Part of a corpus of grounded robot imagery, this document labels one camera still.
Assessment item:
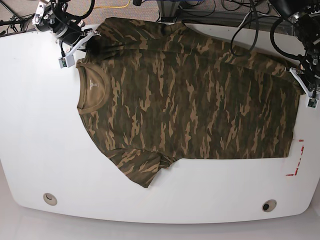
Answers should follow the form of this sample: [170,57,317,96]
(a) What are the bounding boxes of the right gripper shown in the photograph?
[58,27,84,49]

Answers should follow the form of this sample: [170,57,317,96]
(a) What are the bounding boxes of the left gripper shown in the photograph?
[302,69,320,92]

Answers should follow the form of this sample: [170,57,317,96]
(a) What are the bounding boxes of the camouflage T-shirt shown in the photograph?
[76,17,303,188]

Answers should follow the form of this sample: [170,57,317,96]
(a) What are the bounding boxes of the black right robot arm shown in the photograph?
[32,0,95,46]

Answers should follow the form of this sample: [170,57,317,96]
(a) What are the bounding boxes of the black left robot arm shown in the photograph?
[230,0,320,93]

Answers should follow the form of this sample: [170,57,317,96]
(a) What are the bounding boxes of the black tripod legs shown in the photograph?
[0,0,35,37]

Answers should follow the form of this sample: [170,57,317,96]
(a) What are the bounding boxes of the red tape rectangle marking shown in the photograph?
[284,139,306,177]

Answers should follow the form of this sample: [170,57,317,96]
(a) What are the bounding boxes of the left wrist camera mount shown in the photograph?
[285,67,320,109]

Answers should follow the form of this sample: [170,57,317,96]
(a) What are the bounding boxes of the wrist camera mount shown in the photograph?
[285,67,320,109]
[58,28,101,69]

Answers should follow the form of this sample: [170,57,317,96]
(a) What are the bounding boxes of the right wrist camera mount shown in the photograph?
[58,28,101,69]

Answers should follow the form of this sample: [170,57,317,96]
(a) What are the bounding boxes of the white cable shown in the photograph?
[237,9,278,29]

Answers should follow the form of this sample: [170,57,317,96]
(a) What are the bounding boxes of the aluminium frame post base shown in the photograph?
[156,0,181,23]

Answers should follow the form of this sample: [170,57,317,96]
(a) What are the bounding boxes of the right table cable grommet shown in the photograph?
[261,199,277,213]

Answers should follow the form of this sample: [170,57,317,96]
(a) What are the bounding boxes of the table cable grommet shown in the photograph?
[43,193,58,206]
[261,199,277,213]

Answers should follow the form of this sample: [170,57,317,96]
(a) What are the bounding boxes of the left table cable grommet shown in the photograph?
[43,193,58,206]

